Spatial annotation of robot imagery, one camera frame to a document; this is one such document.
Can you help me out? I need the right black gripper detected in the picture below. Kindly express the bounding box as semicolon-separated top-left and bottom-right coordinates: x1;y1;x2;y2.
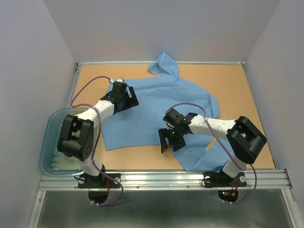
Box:
158;124;186;153

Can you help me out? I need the light blue long sleeve shirt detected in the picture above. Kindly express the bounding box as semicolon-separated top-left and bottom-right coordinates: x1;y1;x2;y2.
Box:
103;52;226;172

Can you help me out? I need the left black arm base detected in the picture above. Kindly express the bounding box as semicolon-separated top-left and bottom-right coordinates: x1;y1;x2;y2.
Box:
75;173;120;189

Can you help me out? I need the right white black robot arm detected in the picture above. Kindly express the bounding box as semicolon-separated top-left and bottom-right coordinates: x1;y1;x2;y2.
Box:
158;108;267;188

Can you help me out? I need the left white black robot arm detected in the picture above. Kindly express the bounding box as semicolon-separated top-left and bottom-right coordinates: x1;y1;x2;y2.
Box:
57;78;139;188

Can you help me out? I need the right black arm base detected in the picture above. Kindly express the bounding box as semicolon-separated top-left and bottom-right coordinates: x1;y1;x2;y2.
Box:
201;172;247;188

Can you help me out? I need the clear blue plastic bin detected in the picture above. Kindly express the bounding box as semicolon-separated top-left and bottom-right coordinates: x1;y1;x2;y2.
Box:
39;108;99;177

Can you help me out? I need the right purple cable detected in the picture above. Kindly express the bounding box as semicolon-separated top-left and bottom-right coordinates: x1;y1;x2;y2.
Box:
165;103;257;206

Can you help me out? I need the aluminium front rail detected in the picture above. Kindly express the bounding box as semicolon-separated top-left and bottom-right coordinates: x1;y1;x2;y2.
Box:
38;169;292;191

